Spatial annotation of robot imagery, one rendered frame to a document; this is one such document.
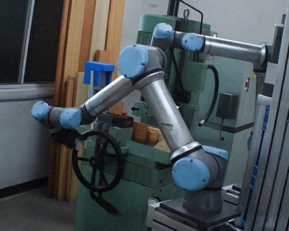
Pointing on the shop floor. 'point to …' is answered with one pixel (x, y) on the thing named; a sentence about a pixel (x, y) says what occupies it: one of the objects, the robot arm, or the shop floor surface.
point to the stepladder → (97, 77)
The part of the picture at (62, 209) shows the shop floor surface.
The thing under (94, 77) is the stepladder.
